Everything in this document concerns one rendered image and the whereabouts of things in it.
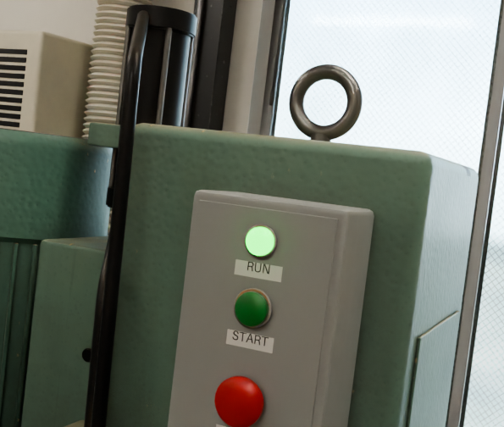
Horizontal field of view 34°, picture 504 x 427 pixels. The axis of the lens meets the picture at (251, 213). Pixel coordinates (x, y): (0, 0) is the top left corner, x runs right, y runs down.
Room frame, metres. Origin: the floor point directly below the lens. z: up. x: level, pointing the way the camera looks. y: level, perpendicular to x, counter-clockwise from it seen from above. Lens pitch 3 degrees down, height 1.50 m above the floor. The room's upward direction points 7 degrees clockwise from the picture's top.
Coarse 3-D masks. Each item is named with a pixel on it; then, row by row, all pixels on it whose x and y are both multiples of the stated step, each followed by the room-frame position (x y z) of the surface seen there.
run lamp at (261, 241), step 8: (248, 232) 0.48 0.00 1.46; (256, 232) 0.48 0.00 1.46; (264, 232) 0.47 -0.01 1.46; (272, 232) 0.48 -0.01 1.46; (248, 240) 0.48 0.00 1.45; (256, 240) 0.48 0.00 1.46; (264, 240) 0.47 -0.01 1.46; (272, 240) 0.47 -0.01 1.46; (248, 248) 0.48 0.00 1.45; (256, 248) 0.48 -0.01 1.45; (264, 248) 0.47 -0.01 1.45; (272, 248) 0.48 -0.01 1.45; (256, 256) 0.48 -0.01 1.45; (264, 256) 0.48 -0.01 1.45
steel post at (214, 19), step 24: (216, 0) 2.21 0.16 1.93; (216, 24) 2.21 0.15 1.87; (192, 48) 2.22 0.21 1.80; (216, 48) 2.20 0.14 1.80; (192, 72) 2.21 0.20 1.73; (216, 72) 2.20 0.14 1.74; (192, 96) 2.22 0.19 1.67; (216, 96) 2.21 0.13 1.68; (192, 120) 2.23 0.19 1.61; (216, 120) 2.23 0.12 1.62
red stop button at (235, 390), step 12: (228, 384) 0.47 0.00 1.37; (240, 384) 0.47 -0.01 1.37; (252, 384) 0.47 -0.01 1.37; (216, 396) 0.48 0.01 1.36; (228, 396) 0.47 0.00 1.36; (240, 396) 0.47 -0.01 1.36; (252, 396) 0.47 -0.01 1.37; (216, 408) 0.48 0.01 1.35; (228, 408) 0.47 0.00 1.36; (240, 408) 0.47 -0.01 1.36; (252, 408) 0.47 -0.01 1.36; (228, 420) 0.47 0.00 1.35; (240, 420) 0.47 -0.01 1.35; (252, 420) 0.47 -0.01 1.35
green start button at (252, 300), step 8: (256, 288) 0.48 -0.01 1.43; (240, 296) 0.48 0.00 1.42; (248, 296) 0.48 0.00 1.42; (256, 296) 0.48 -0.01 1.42; (264, 296) 0.48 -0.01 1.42; (240, 304) 0.48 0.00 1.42; (248, 304) 0.48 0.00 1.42; (256, 304) 0.47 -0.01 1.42; (264, 304) 0.47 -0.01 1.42; (240, 312) 0.48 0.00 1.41; (248, 312) 0.48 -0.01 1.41; (256, 312) 0.47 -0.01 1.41; (264, 312) 0.47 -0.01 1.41; (272, 312) 0.48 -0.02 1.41; (240, 320) 0.48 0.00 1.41; (248, 320) 0.48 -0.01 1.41; (256, 320) 0.47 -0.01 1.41; (264, 320) 0.48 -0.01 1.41; (248, 328) 0.48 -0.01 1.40; (256, 328) 0.48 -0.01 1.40
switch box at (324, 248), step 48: (240, 192) 0.54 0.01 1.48; (192, 240) 0.50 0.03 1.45; (240, 240) 0.49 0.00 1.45; (288, 240) 0.47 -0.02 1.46; (336, 240) 0.47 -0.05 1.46; (192, 288) 0.50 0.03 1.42; (240, 288) 0.49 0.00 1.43; (288, 288) 0.47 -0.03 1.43; (336, 288) 0.46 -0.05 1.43; (192, 336) 0.50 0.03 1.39; (288, 336) 0.47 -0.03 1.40; (336, 336) 0.47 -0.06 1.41; (192, 384) 0.49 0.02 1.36; (288, 384) 0.47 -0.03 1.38; (336, 384) 0.48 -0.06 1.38
